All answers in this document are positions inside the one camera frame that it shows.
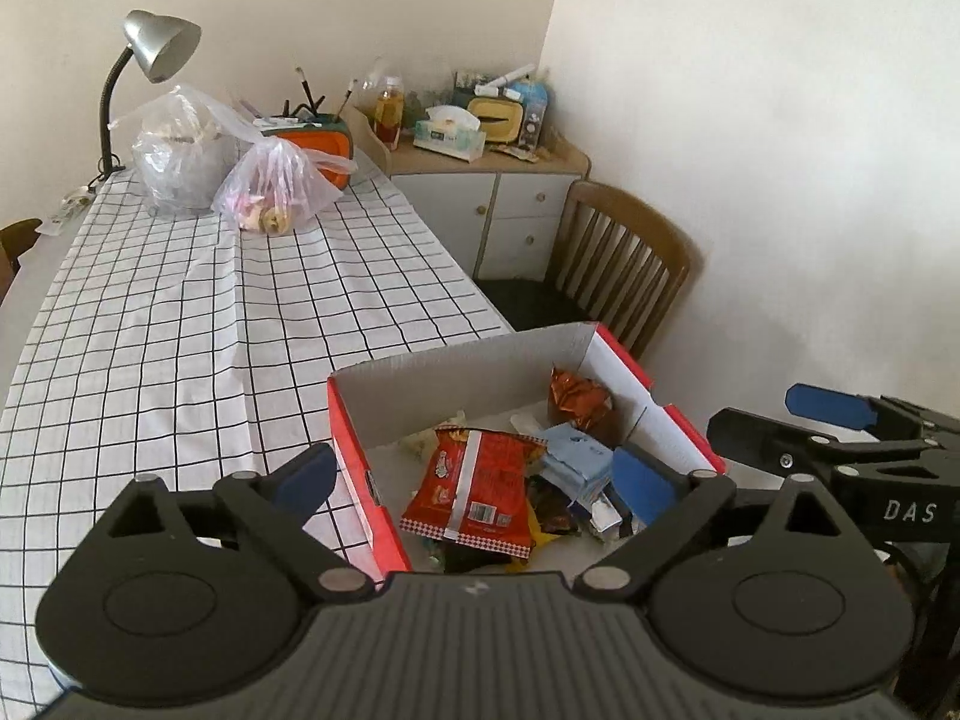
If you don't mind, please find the black red snack packet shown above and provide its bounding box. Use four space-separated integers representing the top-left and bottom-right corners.
525 476 583 538

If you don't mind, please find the shiny brown snack bag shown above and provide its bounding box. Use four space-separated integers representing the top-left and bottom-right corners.
547 366 617 437

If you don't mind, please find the red cardboard box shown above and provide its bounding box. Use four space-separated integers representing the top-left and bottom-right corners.
328 321 730 590

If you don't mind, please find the white wooden cabinet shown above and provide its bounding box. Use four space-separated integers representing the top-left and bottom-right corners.
345 105 593 280

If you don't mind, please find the checked white tablecloth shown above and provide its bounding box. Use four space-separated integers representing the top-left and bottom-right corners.
0 157 515 700

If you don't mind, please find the white tube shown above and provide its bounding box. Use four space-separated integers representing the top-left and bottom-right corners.
476 64 538 95

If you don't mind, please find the amber bottle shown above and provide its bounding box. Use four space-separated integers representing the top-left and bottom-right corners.
373 75 407 146

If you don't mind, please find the white navy snack packet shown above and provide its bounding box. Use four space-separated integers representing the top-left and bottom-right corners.
574 484 640 542

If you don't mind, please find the orange storage case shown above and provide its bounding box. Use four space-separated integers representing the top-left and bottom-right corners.
259 116 356 193

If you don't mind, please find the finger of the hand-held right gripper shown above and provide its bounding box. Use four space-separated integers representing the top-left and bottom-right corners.
786 382 927 437
707 407 942 481

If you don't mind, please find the red snack bag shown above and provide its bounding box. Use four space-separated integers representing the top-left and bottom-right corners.
400 426 548 560

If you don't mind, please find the wooden chair with black seat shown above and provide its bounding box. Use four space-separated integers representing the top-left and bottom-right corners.
476 180 695 358

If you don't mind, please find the silver desk lamp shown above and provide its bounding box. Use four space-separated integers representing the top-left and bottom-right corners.
88 10 203 193

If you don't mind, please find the green white tissue box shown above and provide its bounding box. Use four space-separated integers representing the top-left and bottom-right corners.
412 105 488 163

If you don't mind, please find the light blue carton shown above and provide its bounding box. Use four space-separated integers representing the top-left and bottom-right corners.
540 424 617 497

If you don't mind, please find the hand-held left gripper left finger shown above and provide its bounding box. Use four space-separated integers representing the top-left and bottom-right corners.
79 442 374 605

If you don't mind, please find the blue package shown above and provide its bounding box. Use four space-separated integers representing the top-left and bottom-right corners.
517 79 553 148

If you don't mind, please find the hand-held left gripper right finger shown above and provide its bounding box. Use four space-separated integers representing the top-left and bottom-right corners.
570 444 871 602

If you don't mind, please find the clear plastic bag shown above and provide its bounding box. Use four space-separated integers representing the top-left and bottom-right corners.
133 86 260 215

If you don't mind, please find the pink plastic bag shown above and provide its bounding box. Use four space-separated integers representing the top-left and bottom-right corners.
211 136 359 236

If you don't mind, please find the cream snack packet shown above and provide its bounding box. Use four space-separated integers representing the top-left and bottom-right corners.
401 409 470 460

